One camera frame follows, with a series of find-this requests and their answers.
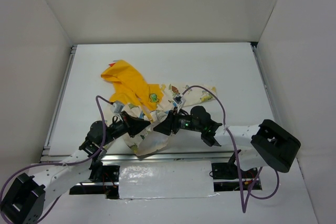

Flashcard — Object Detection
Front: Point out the aluminium front rail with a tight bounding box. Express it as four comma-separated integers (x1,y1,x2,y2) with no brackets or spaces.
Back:
102,152,233,162

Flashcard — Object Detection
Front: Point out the white foil covered plate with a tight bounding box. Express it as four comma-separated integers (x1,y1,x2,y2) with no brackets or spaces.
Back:
119,161,215,199

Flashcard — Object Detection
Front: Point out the yellow hooded printed kids jacket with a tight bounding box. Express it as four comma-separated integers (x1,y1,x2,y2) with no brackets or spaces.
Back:
101,60,216,156

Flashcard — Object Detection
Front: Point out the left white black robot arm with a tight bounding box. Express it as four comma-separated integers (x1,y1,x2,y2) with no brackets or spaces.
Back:
1,112,150,223

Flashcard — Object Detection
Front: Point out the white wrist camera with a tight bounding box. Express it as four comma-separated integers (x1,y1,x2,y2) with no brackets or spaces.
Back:
173,94,186,108
111,101,124,114

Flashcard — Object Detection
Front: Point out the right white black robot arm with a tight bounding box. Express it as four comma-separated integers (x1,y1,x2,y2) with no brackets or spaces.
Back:
153,106,301,177

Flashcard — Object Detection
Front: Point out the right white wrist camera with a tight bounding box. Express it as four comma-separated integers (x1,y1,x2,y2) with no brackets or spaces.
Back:
173,94,186,108

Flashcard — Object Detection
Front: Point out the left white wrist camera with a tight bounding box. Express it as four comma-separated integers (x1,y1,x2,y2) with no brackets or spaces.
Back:
111,101,124,114

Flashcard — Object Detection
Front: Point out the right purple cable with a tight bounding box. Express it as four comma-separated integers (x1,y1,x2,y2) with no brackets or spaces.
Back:
181,85,280,214

